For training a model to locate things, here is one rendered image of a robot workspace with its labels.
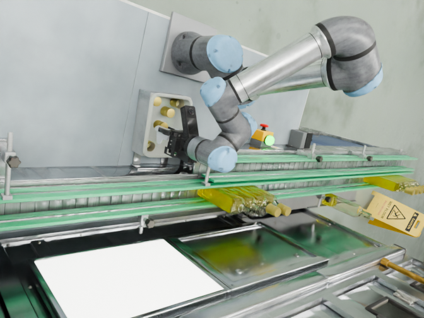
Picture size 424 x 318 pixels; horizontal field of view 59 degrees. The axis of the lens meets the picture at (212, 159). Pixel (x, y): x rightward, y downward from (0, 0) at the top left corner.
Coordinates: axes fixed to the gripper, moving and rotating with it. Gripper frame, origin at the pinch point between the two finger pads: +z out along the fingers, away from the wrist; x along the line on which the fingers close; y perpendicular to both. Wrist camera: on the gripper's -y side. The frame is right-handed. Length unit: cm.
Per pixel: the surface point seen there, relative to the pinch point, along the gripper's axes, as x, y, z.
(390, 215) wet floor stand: 352, 81, 55
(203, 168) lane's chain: 18.7, 13.6, -4.0
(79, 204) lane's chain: -27.3, 25.8, -4.0
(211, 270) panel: 0, 34, -38
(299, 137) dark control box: 81, -2, 2
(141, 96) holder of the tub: -6.3, -8.6, 6.7
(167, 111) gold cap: 2.5, -5.3, 2.7
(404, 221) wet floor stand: 356, 82, 40
